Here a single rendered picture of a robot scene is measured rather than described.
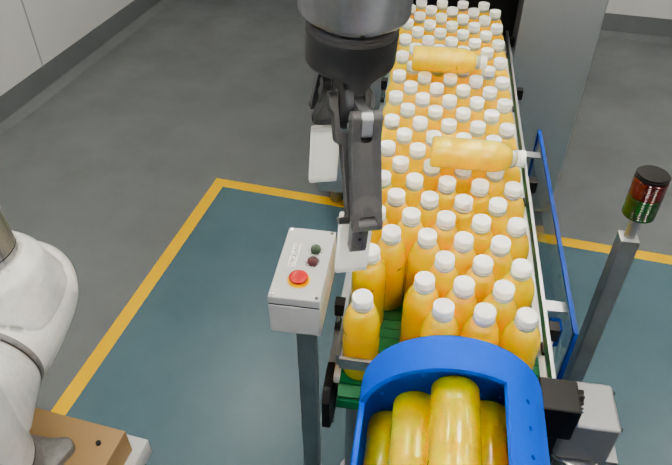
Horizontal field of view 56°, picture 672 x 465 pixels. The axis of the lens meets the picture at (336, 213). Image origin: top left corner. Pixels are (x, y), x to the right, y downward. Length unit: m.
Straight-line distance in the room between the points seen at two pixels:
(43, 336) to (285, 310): 0.42
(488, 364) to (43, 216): 2.73
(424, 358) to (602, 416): 0.56
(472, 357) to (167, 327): 1.87
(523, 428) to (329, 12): 0.64
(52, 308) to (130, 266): 1.91
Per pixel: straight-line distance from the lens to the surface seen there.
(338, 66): 0.50
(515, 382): 0.96
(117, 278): 2.91
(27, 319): 1.02
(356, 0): 0.47
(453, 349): 0.94
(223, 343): 2.55
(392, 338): 1.38
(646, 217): 1.37
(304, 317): 1.21
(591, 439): 1.42
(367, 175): 0.50
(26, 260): 1.01
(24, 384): 1.00
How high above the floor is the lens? 1.96
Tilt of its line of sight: 40 degrees down
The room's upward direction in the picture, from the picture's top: straight up
